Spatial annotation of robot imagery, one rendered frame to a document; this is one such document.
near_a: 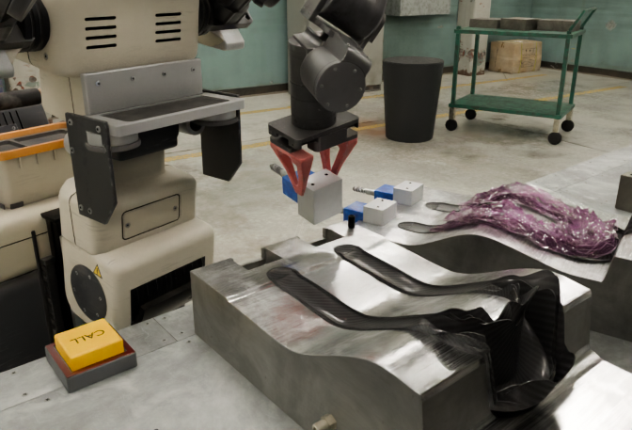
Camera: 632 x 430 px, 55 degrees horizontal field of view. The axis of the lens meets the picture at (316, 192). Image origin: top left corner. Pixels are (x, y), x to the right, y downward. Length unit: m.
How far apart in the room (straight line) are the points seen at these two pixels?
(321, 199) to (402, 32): 7.07
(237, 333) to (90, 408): 0.17
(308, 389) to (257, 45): 6.17
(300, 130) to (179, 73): 0.35
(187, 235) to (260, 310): 0.45
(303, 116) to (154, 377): 0.35
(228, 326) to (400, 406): 0.27
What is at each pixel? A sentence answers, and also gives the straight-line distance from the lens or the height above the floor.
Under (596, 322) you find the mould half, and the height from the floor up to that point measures 0.81.
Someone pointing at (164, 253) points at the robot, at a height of 0.79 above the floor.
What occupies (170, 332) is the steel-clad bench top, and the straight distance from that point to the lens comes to 0.82.
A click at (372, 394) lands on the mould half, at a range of 0.54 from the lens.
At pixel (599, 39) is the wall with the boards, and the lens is 8.90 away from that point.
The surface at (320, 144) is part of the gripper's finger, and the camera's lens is 0.74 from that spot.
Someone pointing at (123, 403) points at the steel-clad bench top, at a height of 0.80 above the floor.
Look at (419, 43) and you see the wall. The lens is 8.03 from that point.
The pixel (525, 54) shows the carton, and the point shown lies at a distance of 8.78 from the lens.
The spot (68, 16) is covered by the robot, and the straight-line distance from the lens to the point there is 0.94.
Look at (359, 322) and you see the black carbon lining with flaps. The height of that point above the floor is 0.88.
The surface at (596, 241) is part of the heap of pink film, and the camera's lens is 0.90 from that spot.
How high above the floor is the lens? 1.23
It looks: 20 degrees down
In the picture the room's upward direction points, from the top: straight up
